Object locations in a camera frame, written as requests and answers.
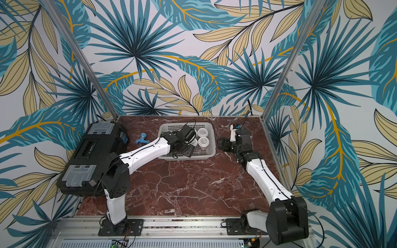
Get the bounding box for yogurt cup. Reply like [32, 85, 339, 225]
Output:
[190, 138, 198, 147]
[197, 128, 209, 137]
[197, 137, 210, 150]

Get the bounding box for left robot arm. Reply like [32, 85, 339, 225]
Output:
[101, 125, 196, 228]

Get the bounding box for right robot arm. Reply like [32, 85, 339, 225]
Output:
[217, 137, 309, 245]

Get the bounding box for white perforated plastic basket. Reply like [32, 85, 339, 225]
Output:
[158, 120, 216, 161]

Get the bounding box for small blue toy drill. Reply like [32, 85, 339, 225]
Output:
[135, 133, 149, 145]

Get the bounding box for black plastic toolbox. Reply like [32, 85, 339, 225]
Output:
[56, 122, 130, 196]

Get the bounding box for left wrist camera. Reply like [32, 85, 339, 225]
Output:
[179, 124, 196, 143]

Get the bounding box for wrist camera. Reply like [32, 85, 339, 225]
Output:
[230, 124, 252, 145]
[179, 124, 196, 143]

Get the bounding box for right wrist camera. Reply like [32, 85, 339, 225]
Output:
[230, 124, 252, 145]

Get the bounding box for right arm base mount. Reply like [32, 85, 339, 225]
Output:
[220, 210, 258, 236]

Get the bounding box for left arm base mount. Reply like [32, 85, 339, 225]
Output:
[98, 216, 144, 237]

